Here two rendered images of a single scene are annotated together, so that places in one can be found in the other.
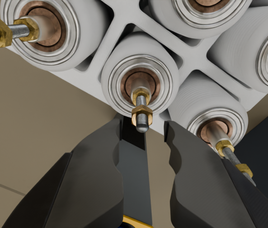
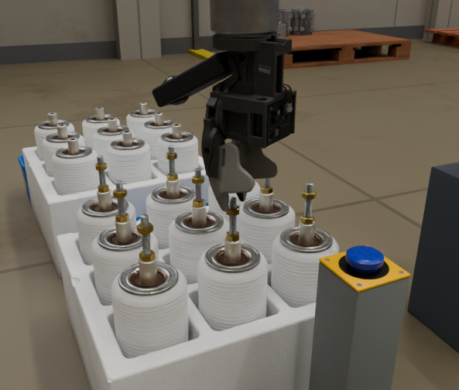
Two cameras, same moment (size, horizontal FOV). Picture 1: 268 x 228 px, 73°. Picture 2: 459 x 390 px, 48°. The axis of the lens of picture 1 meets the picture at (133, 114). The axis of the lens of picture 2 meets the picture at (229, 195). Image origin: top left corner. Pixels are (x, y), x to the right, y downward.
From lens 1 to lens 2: 0.66 m
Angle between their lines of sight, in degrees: 83
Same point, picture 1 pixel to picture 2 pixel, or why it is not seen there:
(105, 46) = (191, 311)
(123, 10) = not seen: hidden behind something
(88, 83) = (213, 338)
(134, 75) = (221, 258)
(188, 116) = (280, 248)
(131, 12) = not seen: hidden behind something
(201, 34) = (222, 230)
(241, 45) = (247, 229)
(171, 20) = (203, 237)
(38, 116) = not seen: outside the picture
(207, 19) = (215, 225)
